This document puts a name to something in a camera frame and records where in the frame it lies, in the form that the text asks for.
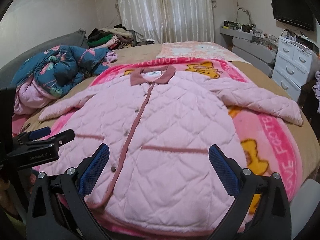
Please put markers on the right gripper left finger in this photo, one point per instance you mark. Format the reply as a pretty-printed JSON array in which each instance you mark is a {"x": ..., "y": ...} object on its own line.
[{"x": 57, "y": 209}]

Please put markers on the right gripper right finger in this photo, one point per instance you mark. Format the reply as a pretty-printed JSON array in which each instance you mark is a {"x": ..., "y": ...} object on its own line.
[{"x": 260, "y": 209}]

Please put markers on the pink quilted jacket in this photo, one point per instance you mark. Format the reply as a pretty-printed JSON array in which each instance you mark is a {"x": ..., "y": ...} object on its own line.
[{"x": 159, "y": 125}]

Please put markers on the pile of folded clothes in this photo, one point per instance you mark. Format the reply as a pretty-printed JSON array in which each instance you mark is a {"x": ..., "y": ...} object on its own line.
[{"x": 115, "y": 38}]

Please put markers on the pink cartoon fleece blanket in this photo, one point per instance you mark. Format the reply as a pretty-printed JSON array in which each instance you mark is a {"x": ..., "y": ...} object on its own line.
[{"x": 159, "y": 119}]

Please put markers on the blue floral quilt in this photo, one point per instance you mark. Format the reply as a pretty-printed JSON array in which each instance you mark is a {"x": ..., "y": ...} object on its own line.
[{"x": 59, "y": 69}]

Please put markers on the grey headboard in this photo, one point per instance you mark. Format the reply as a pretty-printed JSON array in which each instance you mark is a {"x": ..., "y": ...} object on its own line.
[{"x": 8, "y": 71}]

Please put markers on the purple hanging cloth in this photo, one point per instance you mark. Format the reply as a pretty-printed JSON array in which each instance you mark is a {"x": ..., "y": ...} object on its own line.
[{"x": 316, "y": 87}]

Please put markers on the white drawer cabinet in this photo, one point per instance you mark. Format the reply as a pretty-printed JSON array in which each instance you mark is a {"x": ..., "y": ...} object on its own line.
[{"x": 295, "y": 65}]

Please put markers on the grey curved dressing table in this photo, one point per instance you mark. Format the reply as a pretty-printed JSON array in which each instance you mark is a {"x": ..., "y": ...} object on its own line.
[{"x": 242, "y": 45}]

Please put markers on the white striped curtain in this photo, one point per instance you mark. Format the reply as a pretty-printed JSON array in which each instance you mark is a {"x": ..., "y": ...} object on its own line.
[{"x": 169, "y": 20}]

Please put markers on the black wall television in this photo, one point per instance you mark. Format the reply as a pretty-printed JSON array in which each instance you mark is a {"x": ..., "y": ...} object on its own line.
[{"x": 293, "y": 12}]

